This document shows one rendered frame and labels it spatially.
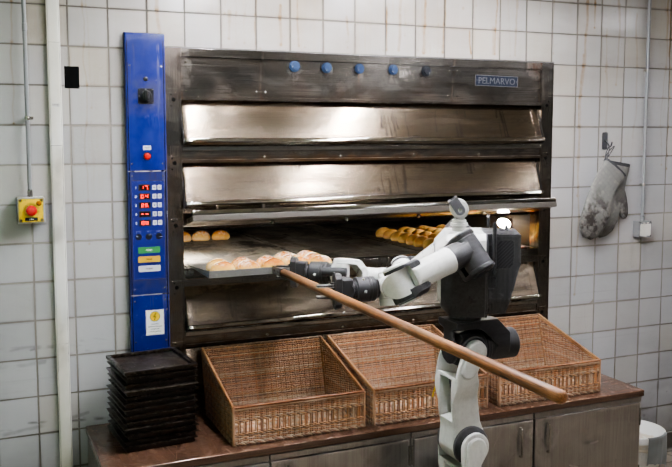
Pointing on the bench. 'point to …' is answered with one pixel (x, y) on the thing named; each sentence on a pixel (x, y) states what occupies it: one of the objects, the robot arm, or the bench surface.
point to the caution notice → (154, 322)
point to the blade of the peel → (230, 271)
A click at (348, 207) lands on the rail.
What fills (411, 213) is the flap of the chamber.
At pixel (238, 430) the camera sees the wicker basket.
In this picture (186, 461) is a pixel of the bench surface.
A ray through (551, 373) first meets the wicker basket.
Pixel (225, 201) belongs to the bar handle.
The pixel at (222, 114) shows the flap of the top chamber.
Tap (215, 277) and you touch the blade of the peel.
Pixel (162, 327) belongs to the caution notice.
